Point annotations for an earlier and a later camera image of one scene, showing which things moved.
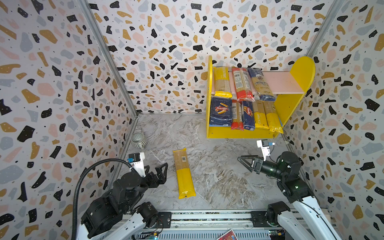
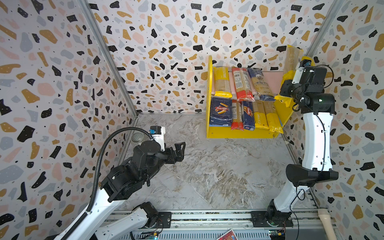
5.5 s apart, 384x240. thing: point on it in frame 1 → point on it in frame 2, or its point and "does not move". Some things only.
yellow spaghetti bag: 273,122 does not move
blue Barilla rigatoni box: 221,112 does not move
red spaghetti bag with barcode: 243,85 does not move
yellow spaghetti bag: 185,183 → 294,54
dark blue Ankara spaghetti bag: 261,85 does not move
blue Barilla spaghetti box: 248,115 does not move
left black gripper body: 152,181 → 170,156
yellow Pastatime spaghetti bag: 260,118 does not move
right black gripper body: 258,164 → 286,89
